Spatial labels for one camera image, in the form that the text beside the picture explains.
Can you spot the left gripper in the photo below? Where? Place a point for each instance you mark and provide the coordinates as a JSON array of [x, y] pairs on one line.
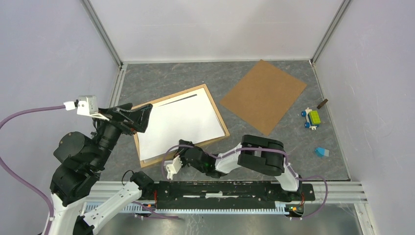
[[139, 117]]

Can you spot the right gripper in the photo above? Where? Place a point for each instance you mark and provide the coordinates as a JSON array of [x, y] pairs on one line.
[[181, 151]]

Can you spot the white mat board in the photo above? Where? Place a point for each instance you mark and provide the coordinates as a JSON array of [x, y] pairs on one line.
[[207, 94]]

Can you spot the wooden picture frame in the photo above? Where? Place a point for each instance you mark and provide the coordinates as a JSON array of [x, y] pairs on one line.
[[223, 129]]

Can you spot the brown backing board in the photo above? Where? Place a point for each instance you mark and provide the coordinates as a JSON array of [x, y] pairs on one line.
[[263, 96]]

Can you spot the sunflower photo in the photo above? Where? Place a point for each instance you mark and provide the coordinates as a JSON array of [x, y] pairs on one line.
[[191, 119]]

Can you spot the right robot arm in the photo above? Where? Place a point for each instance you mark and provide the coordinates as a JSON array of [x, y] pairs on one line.
[[262, 155]]

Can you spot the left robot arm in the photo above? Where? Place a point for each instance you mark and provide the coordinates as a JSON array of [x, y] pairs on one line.
[[82, 159]]

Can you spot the toy car with green block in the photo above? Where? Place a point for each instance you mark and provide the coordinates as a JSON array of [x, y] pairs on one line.
[[312, 119]]

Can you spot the blue toy block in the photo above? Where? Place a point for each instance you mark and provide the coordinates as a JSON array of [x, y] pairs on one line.
[[321, 152]]

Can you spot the small brown block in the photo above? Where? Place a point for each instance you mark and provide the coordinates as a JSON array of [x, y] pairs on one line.
[[321, 104]]

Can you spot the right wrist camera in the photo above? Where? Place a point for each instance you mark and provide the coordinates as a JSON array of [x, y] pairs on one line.
[[172, 167]]

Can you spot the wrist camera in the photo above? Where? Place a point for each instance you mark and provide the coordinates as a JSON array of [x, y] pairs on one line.
[[172, 167], [85, 105]]

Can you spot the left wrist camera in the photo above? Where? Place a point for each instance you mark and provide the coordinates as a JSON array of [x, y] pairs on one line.
[[85, 105]]

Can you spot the blue white cable duct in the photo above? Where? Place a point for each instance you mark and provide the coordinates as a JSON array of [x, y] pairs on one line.
[[278, 209]]

